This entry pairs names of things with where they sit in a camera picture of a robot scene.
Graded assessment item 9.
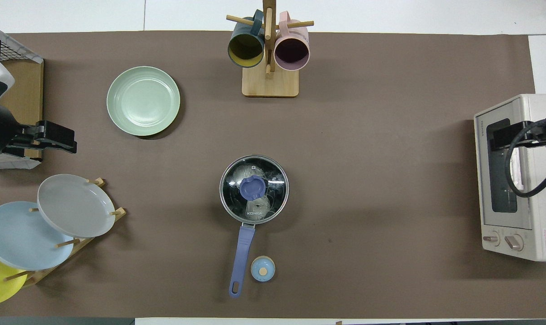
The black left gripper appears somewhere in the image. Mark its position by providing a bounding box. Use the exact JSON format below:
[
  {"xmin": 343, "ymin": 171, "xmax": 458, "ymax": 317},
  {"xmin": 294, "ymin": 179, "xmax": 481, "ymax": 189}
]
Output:
[{"xmin": 4, "ymin": 120, "xmax": 78, "ymax": 154}]

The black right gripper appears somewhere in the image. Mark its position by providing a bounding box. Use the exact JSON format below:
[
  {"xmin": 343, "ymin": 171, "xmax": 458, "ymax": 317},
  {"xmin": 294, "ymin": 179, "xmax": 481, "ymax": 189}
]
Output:
[{"xmin": 486, "ymin": 116, "xmax": 546, "ymax": 152}]

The glass lid with blue knob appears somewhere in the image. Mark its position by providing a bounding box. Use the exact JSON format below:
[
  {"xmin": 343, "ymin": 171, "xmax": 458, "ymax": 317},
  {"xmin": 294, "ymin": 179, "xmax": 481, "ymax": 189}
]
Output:
[{"xmin": 219, "ymin": 155, "xmax": 290, "ymax": 225}]

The white vermicelli bundle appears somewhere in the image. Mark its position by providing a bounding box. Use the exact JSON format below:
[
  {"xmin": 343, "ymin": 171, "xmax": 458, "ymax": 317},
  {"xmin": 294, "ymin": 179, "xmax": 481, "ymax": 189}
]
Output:
[{"xmin": 230, "ymin": 163, "xmax": 280, "ymax": 222}]

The grey plate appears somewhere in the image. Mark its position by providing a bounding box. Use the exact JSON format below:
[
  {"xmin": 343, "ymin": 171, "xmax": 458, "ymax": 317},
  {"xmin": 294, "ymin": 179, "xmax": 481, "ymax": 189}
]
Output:
[{"xmin": 37, "ymin": 174, "xmax": 116, "ymax": 238}]

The light green plate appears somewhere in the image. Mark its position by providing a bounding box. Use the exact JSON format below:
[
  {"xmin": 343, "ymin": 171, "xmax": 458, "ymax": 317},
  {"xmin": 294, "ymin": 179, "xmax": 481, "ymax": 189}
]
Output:
[{"xmin": 107, "ymin": 66, "xmax": 181, "ymax": 137}]

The wooden plate rack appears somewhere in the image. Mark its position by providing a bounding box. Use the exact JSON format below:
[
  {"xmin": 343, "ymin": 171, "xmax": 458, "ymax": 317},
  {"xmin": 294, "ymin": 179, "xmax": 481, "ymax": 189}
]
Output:
[{"xmin": 3, "ymin": 177, "xmax": 127, "ymax": 288}]

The light blue plate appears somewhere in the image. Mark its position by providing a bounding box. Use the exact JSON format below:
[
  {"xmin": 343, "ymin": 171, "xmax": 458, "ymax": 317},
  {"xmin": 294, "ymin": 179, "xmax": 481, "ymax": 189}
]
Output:
[{"xmin": 0, "ymin": 201, "xmax": 75, "ymax": 271}]

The cream toaster oven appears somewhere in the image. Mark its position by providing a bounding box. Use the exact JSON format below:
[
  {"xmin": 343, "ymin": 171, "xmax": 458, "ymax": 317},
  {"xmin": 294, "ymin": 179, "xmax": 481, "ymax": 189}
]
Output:
[{"xmin": 474, "ymin": 93, "xmax": 546, "ymax": 262}]

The marbled white cloth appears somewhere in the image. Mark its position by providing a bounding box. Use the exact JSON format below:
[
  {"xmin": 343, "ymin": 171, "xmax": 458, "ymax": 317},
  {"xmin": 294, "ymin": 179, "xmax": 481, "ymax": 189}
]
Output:
[{"xmin": 0, "ymin": 22, "xmax": 44, "ymax": 64}]

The brown table mat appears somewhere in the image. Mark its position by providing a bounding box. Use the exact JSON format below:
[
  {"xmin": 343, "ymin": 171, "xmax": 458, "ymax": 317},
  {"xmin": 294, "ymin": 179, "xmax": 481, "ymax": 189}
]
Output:
[{"xmin": 0, "ymin": 31, "xmax": 546, "ymax": 319}]

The dark teal mug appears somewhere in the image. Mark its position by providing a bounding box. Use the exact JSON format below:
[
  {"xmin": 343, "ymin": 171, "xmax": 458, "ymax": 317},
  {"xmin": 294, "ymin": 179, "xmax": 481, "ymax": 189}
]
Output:
[{"xmin": 228, "ymin": 10, "xmax": 265, "ymax": 68}]

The wooden mug tree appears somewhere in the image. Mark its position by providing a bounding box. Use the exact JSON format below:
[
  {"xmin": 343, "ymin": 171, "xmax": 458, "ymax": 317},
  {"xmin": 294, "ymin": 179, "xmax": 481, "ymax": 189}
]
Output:
[{"xmin": 226, "ymin": 0, "xmax": 314, "ymax": 98}]

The pink mug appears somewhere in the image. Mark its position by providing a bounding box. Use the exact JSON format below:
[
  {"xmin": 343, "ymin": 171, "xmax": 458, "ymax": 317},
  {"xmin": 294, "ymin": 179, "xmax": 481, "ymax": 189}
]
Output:
[{"xmin": 274, "ymin": 11, "xmax": 310, "ymax": 71}]

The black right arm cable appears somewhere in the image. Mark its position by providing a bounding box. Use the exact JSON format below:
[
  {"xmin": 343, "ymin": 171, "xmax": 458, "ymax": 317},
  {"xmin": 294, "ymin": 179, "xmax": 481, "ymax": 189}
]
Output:
[{"xmin": 505, "ymin": 115, "xmax": 546, "ymax": 198}]

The black wire basket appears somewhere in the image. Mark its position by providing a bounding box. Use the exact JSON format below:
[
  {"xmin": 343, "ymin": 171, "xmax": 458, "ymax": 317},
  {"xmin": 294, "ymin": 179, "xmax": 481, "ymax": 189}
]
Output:
[{"xmin": 0, "ymin": 22, "xmax": 44, "ymax": 170}]

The dark pot with purple handle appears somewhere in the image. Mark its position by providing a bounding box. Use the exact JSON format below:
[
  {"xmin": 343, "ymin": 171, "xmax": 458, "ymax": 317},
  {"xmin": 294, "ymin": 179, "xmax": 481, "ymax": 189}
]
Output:
[{"xmin": 219, "ymin": 155, "xmax": 290, "ymax": 298}]

